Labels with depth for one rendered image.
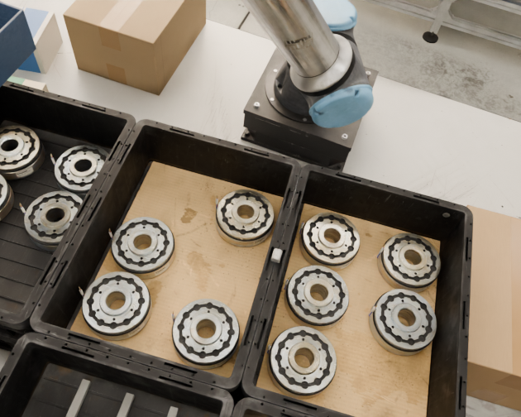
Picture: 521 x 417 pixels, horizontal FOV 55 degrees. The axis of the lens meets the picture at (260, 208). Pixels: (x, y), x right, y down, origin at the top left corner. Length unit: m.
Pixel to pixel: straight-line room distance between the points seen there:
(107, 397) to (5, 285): 0.25
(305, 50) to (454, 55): 2.00
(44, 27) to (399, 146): 0.89
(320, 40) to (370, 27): 1.94
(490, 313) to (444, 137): 0.55
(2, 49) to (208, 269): 0.45
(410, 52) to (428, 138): 1.41
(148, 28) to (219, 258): 0.57
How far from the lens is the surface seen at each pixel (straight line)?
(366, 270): 0.90
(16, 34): 0.82
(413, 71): 2.59
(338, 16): 0.99
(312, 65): 0.84
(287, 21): 0.77
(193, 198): 0.93
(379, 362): 0.85
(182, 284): 0.85
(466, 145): 1.34
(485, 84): 2.69
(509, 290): 0.96
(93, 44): 1.27
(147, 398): 0.80
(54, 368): 0.84
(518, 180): 1.34
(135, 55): 1.21
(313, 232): 0.87
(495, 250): 0.98
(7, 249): 0.94
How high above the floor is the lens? 1.61
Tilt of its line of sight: 58 degrees down
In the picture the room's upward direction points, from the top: 10 degrees clockwise
